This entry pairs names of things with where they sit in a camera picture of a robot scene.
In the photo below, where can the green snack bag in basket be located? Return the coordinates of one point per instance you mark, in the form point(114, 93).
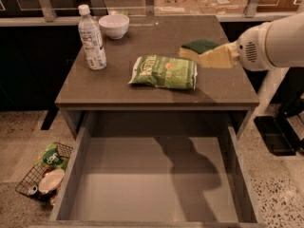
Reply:
point(51, 158)

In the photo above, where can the green and yellow sponge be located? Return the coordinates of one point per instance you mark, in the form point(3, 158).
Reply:
point(194, 49)

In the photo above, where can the open grey top drawer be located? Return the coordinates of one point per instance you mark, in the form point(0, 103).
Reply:
point(152, 169)

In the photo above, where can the black wire basket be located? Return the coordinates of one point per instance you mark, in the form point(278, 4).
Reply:
point(36, 173)

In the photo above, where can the clear plastic water bottle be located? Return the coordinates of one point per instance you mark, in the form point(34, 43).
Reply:
point(92, 40)

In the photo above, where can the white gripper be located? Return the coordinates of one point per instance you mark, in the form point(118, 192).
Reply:
point(250, 50)

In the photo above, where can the soda can in basket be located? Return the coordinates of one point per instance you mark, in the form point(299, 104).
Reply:
point(33, 191)

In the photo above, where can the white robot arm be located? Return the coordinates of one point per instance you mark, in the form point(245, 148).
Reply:
point(273, 47)

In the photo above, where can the grey drawer cabinet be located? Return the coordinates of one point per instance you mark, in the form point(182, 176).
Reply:
point(109, 88)

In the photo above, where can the white bowl in basket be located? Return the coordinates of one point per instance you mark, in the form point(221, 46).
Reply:
point(51, 181)

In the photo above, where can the white ceramic bowl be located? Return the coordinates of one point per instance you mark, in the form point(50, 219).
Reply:
point(114, 26)

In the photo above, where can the green chip bag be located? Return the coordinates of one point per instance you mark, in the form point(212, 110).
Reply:
point(164, 72)

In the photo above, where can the metal railing frame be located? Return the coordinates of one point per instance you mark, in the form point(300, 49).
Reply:
point(65, 12)

